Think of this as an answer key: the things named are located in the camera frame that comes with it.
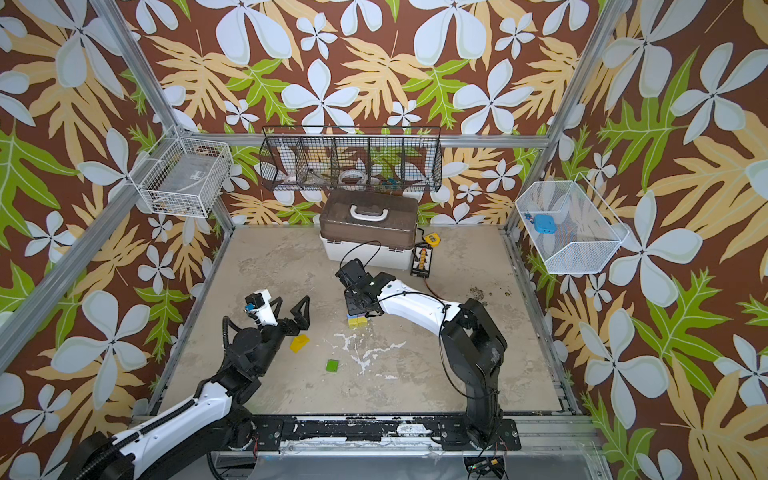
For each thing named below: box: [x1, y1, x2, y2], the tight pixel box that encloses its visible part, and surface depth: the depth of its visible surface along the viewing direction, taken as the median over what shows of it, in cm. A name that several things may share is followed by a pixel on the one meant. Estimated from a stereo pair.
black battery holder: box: [410, 242, 433, 279], surface depth 110 cm
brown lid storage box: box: [319, 190, 418, 269], surface depth 98 cm
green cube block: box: [326, 359, 339, 373], surface depth 88 cm
